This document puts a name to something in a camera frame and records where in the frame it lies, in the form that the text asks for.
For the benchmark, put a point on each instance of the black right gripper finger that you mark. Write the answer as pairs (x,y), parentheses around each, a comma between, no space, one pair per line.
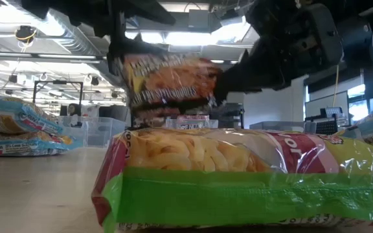
(254,74)

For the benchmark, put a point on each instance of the black ceiling spotlight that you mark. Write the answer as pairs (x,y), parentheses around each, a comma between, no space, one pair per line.
(95,81)
(13,78)

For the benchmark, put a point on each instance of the black ceiling camera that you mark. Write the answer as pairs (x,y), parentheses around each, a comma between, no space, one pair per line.
(25,34)

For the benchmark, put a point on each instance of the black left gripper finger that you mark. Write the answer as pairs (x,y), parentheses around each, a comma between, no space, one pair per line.
(116,55)
(138,45)

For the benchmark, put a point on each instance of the green lime chili ramen packet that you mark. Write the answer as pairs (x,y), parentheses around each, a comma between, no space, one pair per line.
(206,194)

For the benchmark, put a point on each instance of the glass window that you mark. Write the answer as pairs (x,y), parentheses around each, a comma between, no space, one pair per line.
(358,111)

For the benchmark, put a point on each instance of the grey ceiling vent box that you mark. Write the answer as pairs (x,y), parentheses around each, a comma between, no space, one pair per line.
(199,19)

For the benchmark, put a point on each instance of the white partition panel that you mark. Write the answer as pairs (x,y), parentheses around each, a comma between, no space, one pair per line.
(325,100)

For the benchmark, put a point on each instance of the black perforated desk organizer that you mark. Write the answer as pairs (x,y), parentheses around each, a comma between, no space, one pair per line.
(326,127)

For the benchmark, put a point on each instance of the black camera stand arch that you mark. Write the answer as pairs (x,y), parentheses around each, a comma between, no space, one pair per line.
(57,82)

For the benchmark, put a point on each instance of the person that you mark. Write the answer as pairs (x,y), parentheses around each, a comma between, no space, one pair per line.
(74,110)

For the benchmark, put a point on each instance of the black desk phone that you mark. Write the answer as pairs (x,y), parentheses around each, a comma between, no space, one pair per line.
(330,112)

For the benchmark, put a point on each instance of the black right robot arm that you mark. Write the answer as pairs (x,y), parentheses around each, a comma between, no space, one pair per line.
(361,39)

